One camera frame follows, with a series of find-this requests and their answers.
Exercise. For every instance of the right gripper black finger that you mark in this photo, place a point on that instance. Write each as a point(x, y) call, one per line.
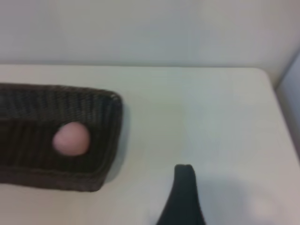
point(184, 199)

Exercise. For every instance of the pink peach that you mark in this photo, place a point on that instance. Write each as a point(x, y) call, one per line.
point(71, 139)

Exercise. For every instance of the dark brown wicker basket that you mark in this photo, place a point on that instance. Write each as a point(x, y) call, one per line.
point(23, 105)

